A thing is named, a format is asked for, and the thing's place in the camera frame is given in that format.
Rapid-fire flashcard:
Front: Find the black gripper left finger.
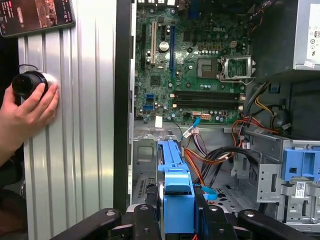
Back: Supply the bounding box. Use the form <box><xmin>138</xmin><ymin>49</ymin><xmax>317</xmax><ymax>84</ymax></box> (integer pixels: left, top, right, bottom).
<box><xmin>49</xmin><ymin>186</ymin><xmax>163</xmax><ymax>240</ymax></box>

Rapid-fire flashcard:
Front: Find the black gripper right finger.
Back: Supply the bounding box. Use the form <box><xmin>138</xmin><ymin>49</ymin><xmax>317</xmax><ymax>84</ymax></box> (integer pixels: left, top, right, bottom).
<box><xmin>194</xmin><ymin>186</ymin><xmax>316</xmax><ymax>240</ymax></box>

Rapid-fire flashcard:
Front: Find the hard disk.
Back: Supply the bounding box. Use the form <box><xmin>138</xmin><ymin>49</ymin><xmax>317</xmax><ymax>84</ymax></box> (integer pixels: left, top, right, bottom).
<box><xmin>156</xmin><ymin>139</ymin><xmax>201</xmax><ymax>237</ymax></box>

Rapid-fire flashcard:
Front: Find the round black tool blue ring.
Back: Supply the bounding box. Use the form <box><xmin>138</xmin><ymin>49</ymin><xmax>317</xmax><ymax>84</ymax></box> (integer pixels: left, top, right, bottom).
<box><xmin>11</xmin><ymin>64</ymin><xmax>60</xmax><ymax>101</ymax></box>

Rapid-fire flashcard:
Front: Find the metal disk bay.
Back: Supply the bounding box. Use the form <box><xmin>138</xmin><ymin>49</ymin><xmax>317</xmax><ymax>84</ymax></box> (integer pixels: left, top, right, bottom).
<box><xmin>132</xmin><ymin>134</ymin><xmax>166</xmax><ymax>211</ymax></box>

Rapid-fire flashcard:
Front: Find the person's right hand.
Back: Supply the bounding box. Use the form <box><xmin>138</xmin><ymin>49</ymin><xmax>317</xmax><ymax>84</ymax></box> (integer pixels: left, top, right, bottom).
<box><xmin>0</xmin><ymin>83</ymin><xmax>60</xmax><ymax>151</ymax></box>

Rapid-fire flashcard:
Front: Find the metal drive cage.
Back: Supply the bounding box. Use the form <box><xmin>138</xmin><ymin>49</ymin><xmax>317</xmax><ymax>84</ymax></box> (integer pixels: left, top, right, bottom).
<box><xmin>254</xmin><ymin>134</ymin><xmax>320</xmax><ymax>226</ymax></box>

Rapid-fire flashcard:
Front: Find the blue plastic drive latch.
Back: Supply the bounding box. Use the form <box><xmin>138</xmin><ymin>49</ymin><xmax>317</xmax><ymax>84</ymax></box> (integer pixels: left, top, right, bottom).
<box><xmin>281</xmin><ymin>147</ymin><xmax>320</xmax><ymax>185</ymax></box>

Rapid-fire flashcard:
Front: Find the black RAM slot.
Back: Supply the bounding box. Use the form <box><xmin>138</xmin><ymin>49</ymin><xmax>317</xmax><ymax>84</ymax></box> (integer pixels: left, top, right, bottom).
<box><xmin>173</xmin><ymin>99</ymin><xmax>245</xmax><ymax>105</ymax></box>
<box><xmin>173</xmin><ymin>94</ymin><xmax>245</xmax><ymax>100</ymax></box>
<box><xmin>173</xmin><ymin>104</ymin><xmax>245</xmax><ymax>110</ymax></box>
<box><xmin>173</xmin><ymin>90</ymin><xmax>245</xmax><ymax>96</ymax></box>

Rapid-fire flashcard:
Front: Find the round grey speaker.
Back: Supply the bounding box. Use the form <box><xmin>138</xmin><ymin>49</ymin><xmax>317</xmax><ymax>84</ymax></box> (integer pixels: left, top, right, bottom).
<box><xmin>272</xmin><ymin>104</ymin><xmax>293</xmax><ymax>131</ymax></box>

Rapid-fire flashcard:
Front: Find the black open PC case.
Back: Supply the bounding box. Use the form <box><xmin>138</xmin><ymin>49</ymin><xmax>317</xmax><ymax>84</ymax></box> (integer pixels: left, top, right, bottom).
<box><xmin>113</xmin><ymin>0</ymin><xmax>320</xmax><ymax>240</ymax></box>

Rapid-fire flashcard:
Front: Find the person's dark clothing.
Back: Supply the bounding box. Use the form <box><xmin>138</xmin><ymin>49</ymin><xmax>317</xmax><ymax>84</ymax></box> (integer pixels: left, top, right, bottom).
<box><xmin>0</xmin><ymin>154</ymin><xmax>29</xmax><ymax>240</ymax></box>

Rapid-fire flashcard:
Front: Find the green motherboard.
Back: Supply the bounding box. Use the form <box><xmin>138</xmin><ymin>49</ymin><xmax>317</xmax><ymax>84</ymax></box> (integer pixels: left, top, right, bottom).
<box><xmin>134</xmin><ymin>0</ymin><xmax>254</xmax><ymax>126</ymax></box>

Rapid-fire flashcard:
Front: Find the metal locking lever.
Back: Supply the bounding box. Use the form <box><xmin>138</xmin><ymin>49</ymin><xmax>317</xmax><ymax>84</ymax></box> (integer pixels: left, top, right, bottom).
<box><xmin>219</xmin><ymin>74</ymin><xmax>256</xmax><ymax>84</ymax></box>

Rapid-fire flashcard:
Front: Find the CPU socket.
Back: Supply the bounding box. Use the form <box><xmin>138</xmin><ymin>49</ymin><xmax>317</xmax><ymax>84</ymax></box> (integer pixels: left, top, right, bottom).
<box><xmin>196</xmin><ymin>57</ymin><xmax>219</xmax><ymax>79</ymax></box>

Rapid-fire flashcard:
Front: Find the metal socket cover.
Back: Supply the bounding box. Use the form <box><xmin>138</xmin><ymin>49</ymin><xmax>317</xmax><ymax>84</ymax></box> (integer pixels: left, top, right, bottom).
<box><xmin>219</xmin><ymin>55</ymin><xmax>253</xmax><ymax>82</ymax></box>

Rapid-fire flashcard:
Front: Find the long black expansion slot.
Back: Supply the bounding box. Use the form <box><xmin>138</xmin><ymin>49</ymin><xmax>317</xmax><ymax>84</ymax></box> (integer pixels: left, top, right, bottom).
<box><xmin>140</xmin><ymin>23</ymin><xmax>148</xmax><ymax>71</ymax></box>

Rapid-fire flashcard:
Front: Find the long blue expansion slot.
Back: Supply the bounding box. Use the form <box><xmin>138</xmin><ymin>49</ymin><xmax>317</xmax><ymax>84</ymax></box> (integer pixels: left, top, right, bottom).
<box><xmin>169</xmin><ymin>24</ymin><xmax>176</xmax><ymax>72</ymax></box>

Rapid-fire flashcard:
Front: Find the silver coin battery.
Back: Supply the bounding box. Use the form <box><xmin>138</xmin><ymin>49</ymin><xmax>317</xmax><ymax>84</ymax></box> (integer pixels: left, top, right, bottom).
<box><xmin>158</xmin><ymin>40</ymin><xmax>171</xmax><ymax>53</ymax></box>

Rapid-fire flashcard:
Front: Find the white expansion slot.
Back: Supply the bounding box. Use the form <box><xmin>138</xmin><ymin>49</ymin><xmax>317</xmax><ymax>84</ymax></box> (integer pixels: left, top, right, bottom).
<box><xmin>150</xmin><ymin>21</ymin><xmax>158</xmax><ymax>65</ymax></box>

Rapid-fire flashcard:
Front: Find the silver power supply unit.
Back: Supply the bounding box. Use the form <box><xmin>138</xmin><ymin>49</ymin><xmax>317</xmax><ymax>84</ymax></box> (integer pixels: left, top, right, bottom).
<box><xmin>292</xmin><ymin>0</ymin><xmax>320</xmax><ymax>71</ymax></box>

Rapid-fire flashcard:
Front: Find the black smartphone lit screen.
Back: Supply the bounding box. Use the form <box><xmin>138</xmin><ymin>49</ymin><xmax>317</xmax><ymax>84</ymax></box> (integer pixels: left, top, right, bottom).
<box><xmin>0</xmin><ymin>0</ymin><xmax>76</xmax><ymax>38</ymax></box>

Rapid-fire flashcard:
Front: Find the light blue data wire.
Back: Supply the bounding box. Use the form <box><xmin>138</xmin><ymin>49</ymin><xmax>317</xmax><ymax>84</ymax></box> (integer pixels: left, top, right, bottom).
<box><xmin>183</xmin><ymin>116</ymin><xmax>201</xmax><ymax>139</ymax></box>
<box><xmin>193</xmin><ymin>183</ymin><xmax>219</xmax><ymax>201</ymax></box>

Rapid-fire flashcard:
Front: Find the orange power wire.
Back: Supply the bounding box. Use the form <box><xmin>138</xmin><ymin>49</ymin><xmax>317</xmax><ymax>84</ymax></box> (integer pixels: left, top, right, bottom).
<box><xmin>183</xmin><ymin>146</ymin><xmax>236</xmax><ymax>189</ymax></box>

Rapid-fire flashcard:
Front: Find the thick black cable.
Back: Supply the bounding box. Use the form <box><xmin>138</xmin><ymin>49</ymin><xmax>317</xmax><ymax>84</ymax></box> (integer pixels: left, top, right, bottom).
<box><xmin>203</xmin><ymin>145</ymin><xmax>261</xmax><ymax>182</ymax></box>

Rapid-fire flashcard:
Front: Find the purple white wire bundle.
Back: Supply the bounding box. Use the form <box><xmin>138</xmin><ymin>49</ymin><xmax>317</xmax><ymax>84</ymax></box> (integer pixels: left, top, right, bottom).
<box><xmin>183</xmin><ymin>126</ymin><xmax>209</xmax><ymax>157</ymax></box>

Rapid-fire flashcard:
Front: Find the red orange wire bundle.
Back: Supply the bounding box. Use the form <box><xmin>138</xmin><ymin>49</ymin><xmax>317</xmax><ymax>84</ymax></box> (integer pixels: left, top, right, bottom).
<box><xmin>231</xmin><ymin>116</ymin><xmax>280</xmax><ymax>151</ymax></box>

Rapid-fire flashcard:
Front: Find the yellow black wire bundle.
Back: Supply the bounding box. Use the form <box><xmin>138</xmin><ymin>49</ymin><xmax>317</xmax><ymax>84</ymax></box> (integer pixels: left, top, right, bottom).
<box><xmin>244</xmin><ymin>81</ymin><xmax>293</xmax><ymax>136</ymax></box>

